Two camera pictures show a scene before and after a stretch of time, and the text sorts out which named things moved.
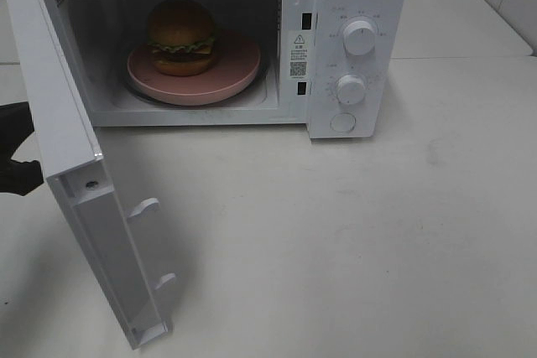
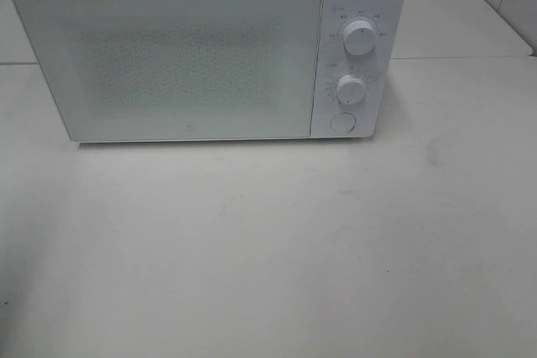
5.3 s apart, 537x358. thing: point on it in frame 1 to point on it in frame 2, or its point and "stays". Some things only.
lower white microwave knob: x=351 y=88 stays
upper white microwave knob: x=360 y=38 stays
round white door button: x=342 y=121 stays
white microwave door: x=75 y=171 to x=176 y=58
